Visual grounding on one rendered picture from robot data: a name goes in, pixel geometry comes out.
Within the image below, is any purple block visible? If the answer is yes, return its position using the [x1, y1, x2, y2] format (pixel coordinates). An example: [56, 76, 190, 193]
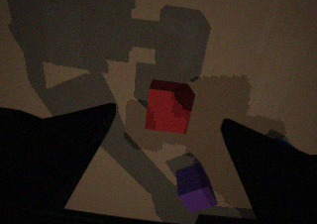
[176, 162, 218, 212]

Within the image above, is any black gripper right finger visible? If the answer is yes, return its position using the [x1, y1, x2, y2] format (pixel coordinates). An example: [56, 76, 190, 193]
[220, 119, 317, 224]

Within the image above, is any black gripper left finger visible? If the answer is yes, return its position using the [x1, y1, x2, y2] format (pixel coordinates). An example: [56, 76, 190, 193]
[0, 103, 116, 208]

